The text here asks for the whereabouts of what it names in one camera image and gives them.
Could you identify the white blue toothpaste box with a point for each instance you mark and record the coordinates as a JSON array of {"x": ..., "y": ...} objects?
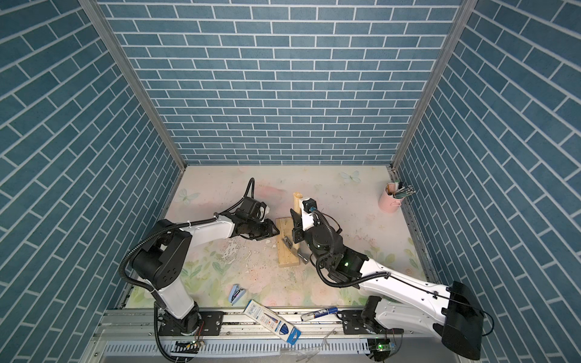
[{"x": 272, "y": 322}]

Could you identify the pink cup with tools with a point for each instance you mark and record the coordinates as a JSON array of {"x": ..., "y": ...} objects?
[{"x": 394, "y": 194}]

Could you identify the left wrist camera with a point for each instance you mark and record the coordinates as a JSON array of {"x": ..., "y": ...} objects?
[{"x": 263, "y": 210}]

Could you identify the wooden claw hammer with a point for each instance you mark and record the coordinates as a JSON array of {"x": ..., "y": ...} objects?
[{"x": 296, "y": 234}]

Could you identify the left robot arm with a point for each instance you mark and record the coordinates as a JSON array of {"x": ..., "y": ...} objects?
[{"x": 156, "y": 262}]

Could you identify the wooden plank with nails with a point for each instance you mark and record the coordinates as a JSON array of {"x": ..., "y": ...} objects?
[{"x": 286, "y": 258}]

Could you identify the clear plastic wrapper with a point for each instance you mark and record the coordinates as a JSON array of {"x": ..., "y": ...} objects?
[{"x": 306, "y": 351}]

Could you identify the blue white marker pen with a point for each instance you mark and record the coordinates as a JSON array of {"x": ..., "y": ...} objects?
[{"x": 319, "y": 313}]

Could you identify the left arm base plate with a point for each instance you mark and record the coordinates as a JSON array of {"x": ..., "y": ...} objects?
[{"x": 204, "y": 323}]

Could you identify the blue stapler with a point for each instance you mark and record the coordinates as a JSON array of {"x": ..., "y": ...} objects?
[{"x": 236, "y": 293}]

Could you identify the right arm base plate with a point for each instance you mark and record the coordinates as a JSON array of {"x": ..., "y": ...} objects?
[{"x": 353, "y": 323}]

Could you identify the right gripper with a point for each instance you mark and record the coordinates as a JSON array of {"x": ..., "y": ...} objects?
[{"x": 299, "y": 232}]

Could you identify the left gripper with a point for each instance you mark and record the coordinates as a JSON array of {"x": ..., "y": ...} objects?
[{"x": 268, "y": 232}]

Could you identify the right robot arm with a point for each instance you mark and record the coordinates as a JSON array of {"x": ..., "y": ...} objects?
[{"x": 452, "y": 312}]

